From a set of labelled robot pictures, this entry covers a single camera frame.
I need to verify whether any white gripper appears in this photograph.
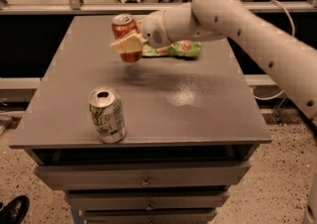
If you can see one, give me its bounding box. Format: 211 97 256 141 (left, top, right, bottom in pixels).
110 11 171 55

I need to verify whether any green chip bag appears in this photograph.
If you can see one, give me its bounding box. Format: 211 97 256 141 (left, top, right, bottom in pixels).
143 41 201 58

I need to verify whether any grey drawer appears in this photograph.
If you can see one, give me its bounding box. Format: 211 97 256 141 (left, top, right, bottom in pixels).
35 161 251 190
65 190 229 211
84 209 217 224

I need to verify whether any red Coca-Cola can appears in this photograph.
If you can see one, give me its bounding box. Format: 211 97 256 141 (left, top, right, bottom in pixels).
111 14 143 62

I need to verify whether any black leather shoe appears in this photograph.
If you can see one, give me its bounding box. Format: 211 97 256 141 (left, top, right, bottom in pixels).
0 195 30 224

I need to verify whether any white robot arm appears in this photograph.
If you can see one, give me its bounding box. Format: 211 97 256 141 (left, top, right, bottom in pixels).
111 0 317 122

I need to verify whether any top grey drawer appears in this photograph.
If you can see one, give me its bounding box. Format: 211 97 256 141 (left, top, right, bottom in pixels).
35 161 251 190

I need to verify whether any bottom grey drawer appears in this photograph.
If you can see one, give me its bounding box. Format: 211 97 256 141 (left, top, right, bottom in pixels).
84 209 217 224

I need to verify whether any silver green 7UP can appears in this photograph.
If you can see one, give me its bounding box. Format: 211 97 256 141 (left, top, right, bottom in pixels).
88 86 127 144

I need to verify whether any middle grey drawer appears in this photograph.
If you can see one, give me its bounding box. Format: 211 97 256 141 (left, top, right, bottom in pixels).
65 190 229 211

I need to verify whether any grey drawer cabinet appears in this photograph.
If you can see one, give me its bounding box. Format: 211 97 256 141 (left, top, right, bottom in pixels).
9 15 273 224

